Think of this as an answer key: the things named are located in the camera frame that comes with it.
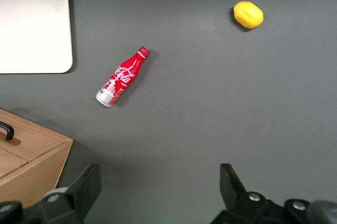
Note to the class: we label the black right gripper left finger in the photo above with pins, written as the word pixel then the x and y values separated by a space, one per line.
pixel 79 195

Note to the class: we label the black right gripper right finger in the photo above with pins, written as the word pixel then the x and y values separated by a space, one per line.
pixel 237 203

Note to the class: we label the red coke bottle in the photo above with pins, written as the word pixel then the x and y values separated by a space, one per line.
pixel 121 78

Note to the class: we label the beige rectangular tray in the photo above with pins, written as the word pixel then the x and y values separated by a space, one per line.
pixel 31 24

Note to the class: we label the wooden drawer cabinet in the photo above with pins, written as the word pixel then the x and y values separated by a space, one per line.
pixel 42 166

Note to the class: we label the wooden drawer front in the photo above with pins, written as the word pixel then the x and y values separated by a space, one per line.
pixel 39 134
pixel 10 163

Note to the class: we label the yellow lemon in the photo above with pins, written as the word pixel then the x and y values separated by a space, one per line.
pixel 248 14

